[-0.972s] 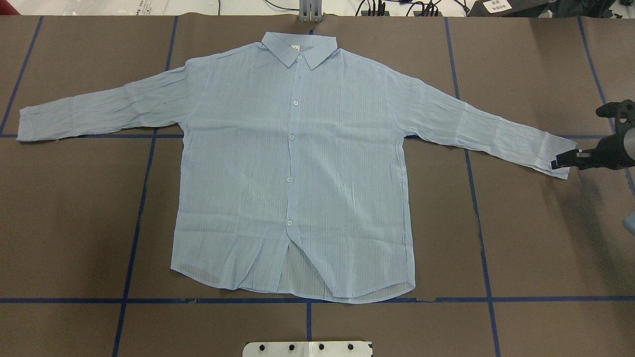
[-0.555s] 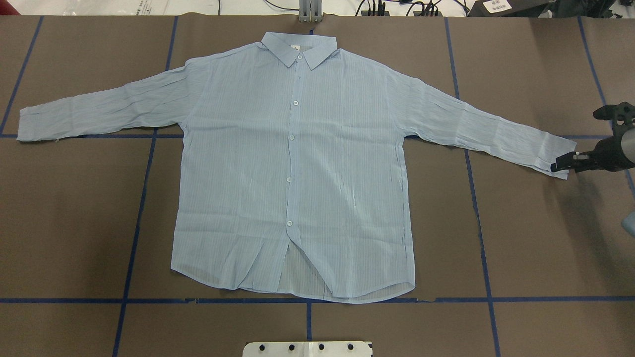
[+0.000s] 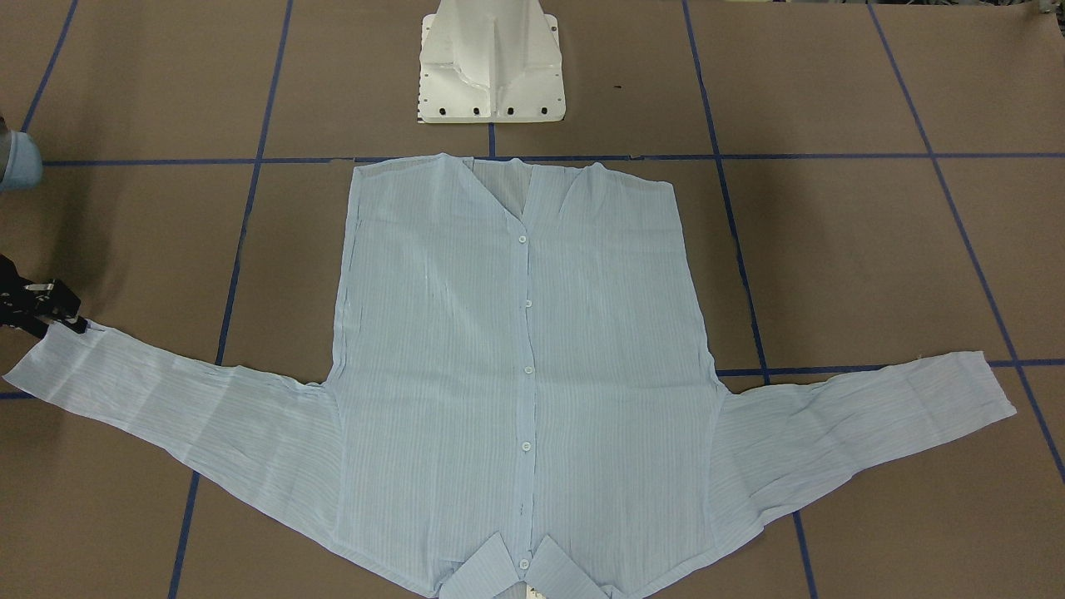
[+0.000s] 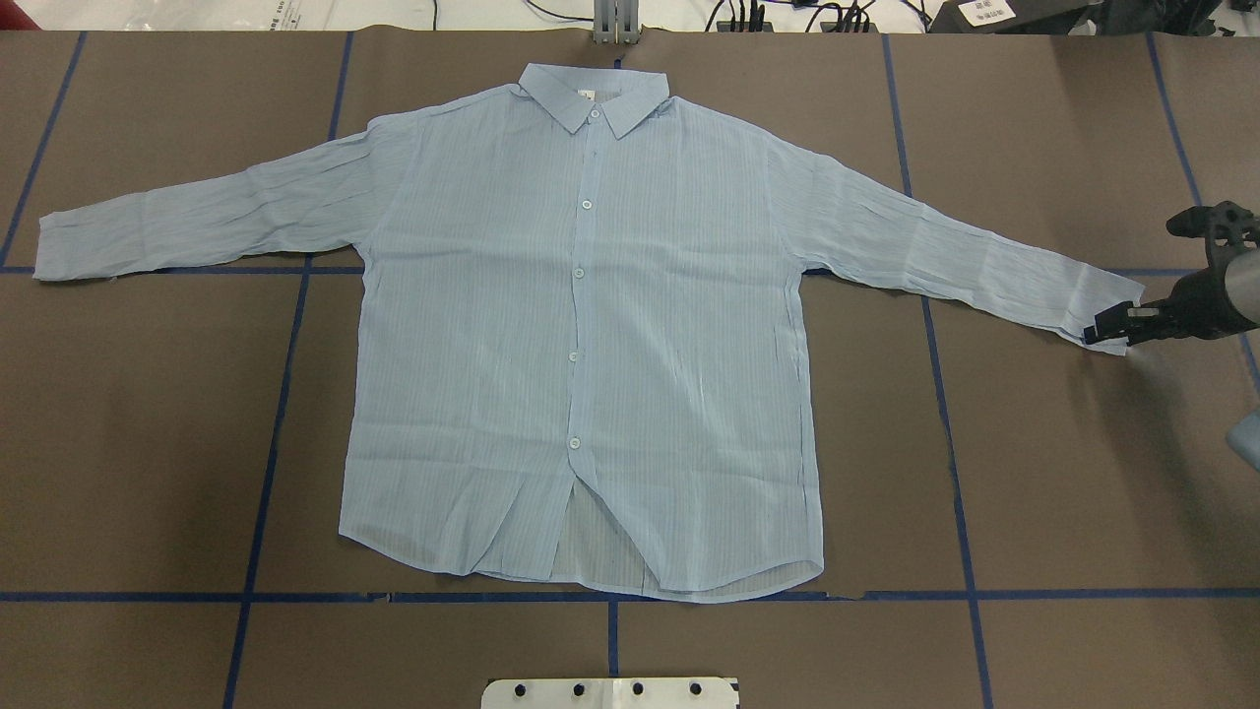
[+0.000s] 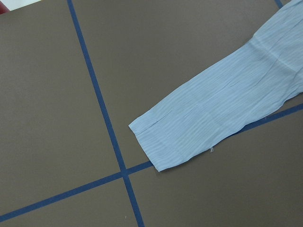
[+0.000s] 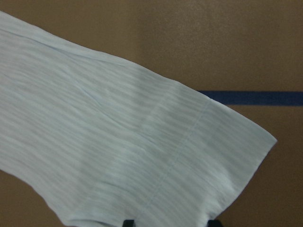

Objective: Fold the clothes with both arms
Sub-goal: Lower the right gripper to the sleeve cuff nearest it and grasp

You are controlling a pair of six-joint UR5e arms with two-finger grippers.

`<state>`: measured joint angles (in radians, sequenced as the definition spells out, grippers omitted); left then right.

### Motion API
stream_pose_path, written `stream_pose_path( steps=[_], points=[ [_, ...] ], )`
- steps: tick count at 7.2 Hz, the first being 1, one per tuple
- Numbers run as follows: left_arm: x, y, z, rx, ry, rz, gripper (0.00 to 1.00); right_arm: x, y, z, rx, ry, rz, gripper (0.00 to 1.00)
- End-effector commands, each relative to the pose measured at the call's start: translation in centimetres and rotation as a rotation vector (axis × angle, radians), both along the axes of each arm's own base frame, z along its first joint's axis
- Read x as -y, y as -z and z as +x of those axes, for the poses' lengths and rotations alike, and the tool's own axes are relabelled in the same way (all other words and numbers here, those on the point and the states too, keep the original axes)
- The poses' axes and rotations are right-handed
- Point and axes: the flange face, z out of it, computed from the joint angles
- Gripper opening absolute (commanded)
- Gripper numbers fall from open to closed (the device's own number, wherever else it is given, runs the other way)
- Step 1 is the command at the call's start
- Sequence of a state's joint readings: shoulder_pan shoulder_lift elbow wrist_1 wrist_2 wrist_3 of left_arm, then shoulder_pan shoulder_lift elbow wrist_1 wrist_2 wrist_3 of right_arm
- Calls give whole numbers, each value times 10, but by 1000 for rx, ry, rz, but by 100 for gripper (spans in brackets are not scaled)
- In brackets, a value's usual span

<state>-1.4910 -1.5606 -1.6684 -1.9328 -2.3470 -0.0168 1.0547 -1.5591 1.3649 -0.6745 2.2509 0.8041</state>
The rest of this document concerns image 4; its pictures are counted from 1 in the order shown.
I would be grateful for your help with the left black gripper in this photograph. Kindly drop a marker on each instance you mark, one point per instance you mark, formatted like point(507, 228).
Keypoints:
point(1194, 305)

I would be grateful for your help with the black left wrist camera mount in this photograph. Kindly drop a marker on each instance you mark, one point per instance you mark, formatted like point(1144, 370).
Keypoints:
point(1228, 230)

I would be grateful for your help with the black labelled box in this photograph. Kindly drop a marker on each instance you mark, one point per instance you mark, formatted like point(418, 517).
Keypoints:
point(1016, 17)

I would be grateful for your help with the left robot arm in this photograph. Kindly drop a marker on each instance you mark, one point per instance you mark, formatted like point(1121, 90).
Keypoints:
point(1242, 285)

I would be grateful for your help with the aluminium frame post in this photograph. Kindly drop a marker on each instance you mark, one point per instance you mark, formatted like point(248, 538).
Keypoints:
point(616, 22)

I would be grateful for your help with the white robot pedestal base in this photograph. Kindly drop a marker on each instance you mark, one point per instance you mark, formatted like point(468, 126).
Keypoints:
point(613, 692)

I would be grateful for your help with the light blue button-up shirt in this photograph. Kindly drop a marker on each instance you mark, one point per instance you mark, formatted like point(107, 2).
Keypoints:
point(582, 356)

